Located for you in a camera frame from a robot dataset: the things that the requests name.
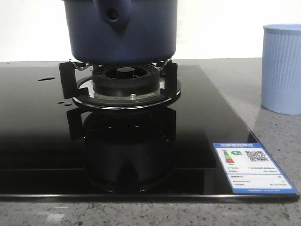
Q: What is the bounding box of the dark blue saucepan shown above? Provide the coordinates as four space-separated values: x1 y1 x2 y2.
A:
63 0 178 65

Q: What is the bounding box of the light blue ribbed cup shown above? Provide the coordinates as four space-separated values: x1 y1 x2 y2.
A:
261 24 301 115

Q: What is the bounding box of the black gas burner head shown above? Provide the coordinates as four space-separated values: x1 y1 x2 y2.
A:
92 65 160 97

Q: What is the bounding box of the black pot support grate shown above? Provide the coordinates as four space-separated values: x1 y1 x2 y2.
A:
59 59 181 111

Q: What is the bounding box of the blue energy rating sticker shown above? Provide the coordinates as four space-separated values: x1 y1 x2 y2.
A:
213 143 298 194

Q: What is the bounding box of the black glass gas cooktop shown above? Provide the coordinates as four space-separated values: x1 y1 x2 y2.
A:
0 65 300 202

